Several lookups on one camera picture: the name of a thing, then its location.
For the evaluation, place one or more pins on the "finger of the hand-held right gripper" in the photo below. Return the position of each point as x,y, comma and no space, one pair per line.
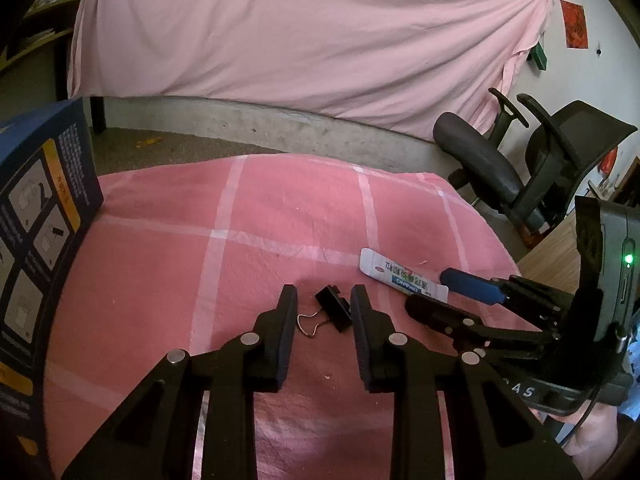
470,284
440,315

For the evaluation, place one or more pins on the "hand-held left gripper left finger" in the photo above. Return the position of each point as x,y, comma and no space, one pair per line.
284,332

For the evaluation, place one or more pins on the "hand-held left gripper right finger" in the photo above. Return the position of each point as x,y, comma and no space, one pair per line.
364,335

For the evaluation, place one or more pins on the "black binder clip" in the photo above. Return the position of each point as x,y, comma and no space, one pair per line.
332,305

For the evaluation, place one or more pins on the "white printed tube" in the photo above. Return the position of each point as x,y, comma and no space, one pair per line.
395,272

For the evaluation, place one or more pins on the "dark blue cardboard box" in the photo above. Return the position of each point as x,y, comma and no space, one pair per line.
40,210

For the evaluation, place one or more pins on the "person's right hand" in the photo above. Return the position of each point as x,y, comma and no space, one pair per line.
597,432

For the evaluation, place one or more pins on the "light wooden desk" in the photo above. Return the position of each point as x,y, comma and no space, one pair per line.
550,255

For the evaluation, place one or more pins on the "black office chair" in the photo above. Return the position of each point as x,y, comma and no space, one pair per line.
480,160

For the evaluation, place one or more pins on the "pink checked tablecloth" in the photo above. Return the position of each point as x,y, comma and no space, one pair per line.
165,260

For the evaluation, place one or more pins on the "small yellow scrap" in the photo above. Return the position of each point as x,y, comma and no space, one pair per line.
148,141

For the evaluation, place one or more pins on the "pink hanging sheet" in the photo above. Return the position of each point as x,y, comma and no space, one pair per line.
300,35

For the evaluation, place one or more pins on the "wooden shelf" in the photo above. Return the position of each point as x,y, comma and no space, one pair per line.
30,45

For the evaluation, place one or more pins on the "small red wall paper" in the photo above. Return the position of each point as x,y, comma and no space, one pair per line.
609,160

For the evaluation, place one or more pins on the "green wall decoration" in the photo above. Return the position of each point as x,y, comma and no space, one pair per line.
540,56

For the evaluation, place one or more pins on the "red paper wall sign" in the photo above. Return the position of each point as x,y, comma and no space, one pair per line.
575,25

